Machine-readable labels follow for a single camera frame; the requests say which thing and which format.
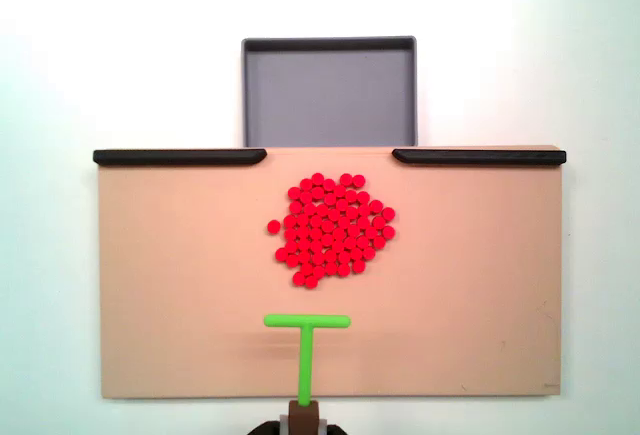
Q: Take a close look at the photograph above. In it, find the green T-shaped pusher tool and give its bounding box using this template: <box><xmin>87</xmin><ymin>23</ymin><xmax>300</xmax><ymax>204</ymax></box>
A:
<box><xmin>263</xmin><ymin>313</ymin><xmax>352</xmax><ymax>435</ymax></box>

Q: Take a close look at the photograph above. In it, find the pile of red cylindrical granules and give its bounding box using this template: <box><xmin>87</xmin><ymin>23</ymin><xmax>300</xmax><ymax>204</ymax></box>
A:
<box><xmin>274</xmin><ymin>172</ymin><xmax>397</xmax><ymax>290</ymax></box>

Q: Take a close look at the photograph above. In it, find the grey rectangular tray container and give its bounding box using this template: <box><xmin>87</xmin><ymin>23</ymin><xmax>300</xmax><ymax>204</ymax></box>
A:
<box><xmin>241</xmin><ymin>33</ymin><xmax>419</xmax><ymax>148</ymax></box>

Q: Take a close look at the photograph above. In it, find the beige flat board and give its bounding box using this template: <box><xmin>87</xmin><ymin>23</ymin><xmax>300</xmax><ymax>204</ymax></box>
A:
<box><xmin>94</xmin><ymin>144</ymin><xmax>566</xmax><ymax>400</ymax></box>

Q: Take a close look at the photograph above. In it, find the black foam rail strip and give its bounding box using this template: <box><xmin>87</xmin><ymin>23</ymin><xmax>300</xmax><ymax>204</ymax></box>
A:
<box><xmin>92</xmin><ymin>148</ymin><xmax>268</xmax><ymax>167</ymax></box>
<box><xmin>391</xmin><ymin>148</ymin><xmax>568</xmax><ymax>167</ymax></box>

